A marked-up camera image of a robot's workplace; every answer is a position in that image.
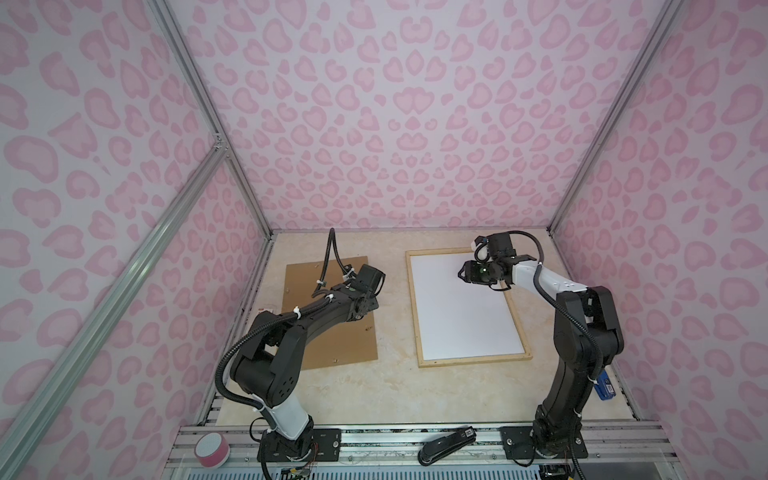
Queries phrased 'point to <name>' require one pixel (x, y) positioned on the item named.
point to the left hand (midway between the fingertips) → (367, 296)
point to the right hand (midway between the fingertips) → (468, 270)
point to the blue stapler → (604, 388)
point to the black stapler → (444, 445)
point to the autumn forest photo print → (459, 318)
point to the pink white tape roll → (211, 450)
